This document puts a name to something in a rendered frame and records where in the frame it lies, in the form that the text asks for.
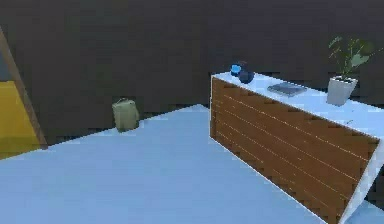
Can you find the bright blue small cup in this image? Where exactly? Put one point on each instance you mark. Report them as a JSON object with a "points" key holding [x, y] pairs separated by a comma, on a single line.
{"points": [[235, 69]]}

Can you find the dark blue round vase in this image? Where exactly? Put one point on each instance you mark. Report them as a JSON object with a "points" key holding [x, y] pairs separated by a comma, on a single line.
{"points": [[246, 76]]}

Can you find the olive green bin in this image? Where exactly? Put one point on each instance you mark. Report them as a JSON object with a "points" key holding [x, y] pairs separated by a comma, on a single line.
{"points": [[125, 115]]}

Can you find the brown wooden white-topped counter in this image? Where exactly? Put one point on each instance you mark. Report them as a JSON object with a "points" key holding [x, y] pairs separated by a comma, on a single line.
{"points": [[283, 140]]}

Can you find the dark grey flat book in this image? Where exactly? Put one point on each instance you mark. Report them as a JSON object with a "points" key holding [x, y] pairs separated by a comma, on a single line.
{"points": [[286, 88]]}

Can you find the green plant in white pot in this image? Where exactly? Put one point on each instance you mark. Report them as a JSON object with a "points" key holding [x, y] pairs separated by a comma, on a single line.
{"points": [[341, 90]]}

